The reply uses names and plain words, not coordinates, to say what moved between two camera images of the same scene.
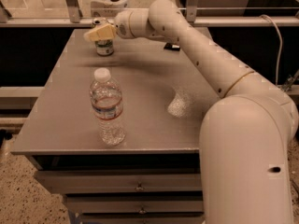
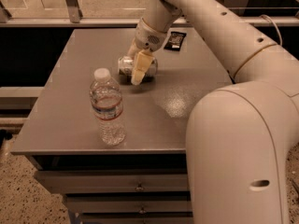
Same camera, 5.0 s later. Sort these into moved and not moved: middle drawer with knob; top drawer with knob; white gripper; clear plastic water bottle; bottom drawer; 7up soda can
Moved: white gripper; 7up soda can
Not moved: top drawer with knob; clear plastic water bottle; bottom drawer; middle drawer with knob
